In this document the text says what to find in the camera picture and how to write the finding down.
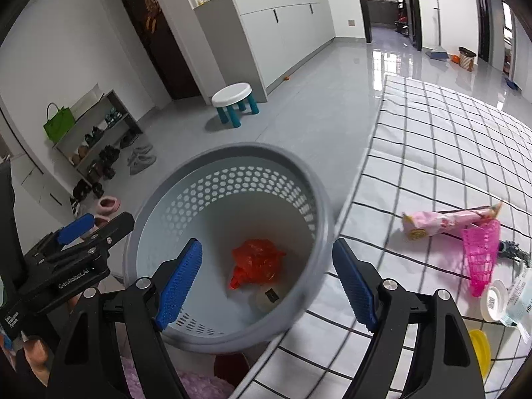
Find red plastic bag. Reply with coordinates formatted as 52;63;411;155
228;239;287;291

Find white round container black label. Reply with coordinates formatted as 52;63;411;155
255;283;287;312

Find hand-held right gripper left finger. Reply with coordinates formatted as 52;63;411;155
46;238;204;399

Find white paper bag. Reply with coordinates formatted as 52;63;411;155
70;83;106;119

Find blue dustpan with broom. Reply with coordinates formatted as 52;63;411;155
426;0;450;61

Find pink patterned cloth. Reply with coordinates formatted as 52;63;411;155
120;353;250;399

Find grey sneaker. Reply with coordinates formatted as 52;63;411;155
128;143;154;163
129;155;158;175

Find white black checked bed sheet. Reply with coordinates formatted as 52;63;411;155
233;74;532;399

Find grey shoe rack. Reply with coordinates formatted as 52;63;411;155
52;89;142;200

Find group of dark shoes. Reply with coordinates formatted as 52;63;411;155
68;106;138;212

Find white sideboard cabinet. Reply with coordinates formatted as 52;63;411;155
193;0;336;102

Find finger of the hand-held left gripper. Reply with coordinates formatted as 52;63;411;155
81;212;136;255
54;213;97;247

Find white round lid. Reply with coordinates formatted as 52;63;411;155
480;279;508;323

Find wicker basket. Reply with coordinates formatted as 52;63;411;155
458;47;477;70

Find pink plastic mesh cup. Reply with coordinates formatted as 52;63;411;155
462;218;501;297

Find grey perforated plastic basket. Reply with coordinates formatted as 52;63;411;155
123;142;335;352

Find yellow round lid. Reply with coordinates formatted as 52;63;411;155
469;329;492;381

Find black spiky toy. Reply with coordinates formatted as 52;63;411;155
499;240;532;264

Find dark brown door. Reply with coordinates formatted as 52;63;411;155
114;0;204;100

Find green handbag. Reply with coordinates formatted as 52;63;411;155
44;102;76;143

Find white stool teal legs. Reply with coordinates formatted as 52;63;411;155
211;83;260;129

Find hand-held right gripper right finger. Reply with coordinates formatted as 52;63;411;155
331;238;487;399

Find person's left hand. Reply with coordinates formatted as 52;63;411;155
14;334;53;387

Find pink snack wrapper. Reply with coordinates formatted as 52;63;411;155
401;200;503;241

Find clear plastic bottle white label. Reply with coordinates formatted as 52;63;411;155
499;266;532;341

